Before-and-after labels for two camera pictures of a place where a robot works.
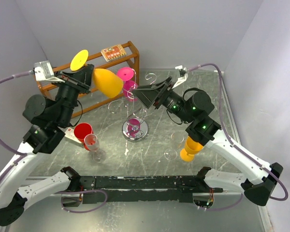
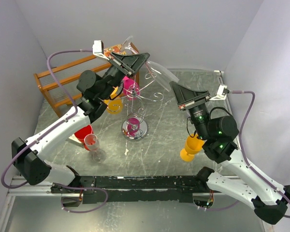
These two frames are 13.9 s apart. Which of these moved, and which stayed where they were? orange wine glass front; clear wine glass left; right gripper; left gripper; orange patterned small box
Moved: left gripper; right gripper
Stayed: orange patterned small box; orange wine glass front; clear wine glass left
